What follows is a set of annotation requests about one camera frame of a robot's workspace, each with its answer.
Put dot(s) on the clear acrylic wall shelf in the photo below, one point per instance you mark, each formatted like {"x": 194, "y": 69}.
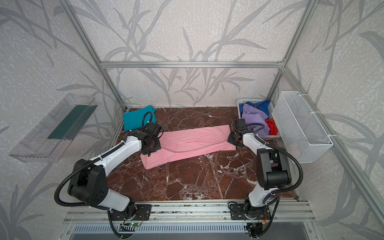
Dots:
{"x": 48, "y": 141}

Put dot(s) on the white plastic laundry basket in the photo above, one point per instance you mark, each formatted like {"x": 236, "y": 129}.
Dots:
{"x": 257, "y": 114}

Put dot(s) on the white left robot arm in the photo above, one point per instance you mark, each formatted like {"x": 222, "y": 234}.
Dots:
{"x": 90, "y": 185}

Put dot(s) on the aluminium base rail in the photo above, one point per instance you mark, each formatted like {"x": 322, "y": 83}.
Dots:
{"x": 212, "y": 217}

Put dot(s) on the purple t-shirt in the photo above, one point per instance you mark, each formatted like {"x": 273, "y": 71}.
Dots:
{"x": 255, "y": 119}

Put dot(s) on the pink t-shirt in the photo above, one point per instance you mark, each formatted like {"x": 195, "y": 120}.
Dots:
{"x": 185, "y": 144}

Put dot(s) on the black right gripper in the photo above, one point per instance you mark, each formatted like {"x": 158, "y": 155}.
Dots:
{"x": 235, "y": 139}

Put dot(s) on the blue t-shirt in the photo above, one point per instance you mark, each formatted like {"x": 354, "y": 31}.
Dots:
{"x": 265, "y": 106}

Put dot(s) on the white wire mesh basket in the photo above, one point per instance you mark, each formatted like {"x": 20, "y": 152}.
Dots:
{"x": 302, "y": 133}

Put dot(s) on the red t-shirt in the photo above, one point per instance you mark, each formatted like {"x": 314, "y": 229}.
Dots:
{"x": 272, "y": 126}

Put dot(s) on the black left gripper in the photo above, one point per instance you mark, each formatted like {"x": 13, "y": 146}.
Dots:
{"x": 151, "y": 144}

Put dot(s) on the folded teal t-shirt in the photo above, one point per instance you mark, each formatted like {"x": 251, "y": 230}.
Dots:
{"x": 134, "y": 120}

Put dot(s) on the aluminium cage frame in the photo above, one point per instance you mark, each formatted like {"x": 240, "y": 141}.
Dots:
{"x": 356, "y": 183}

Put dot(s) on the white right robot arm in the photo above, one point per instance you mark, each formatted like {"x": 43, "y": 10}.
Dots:
{"x": 273, "y": 173}

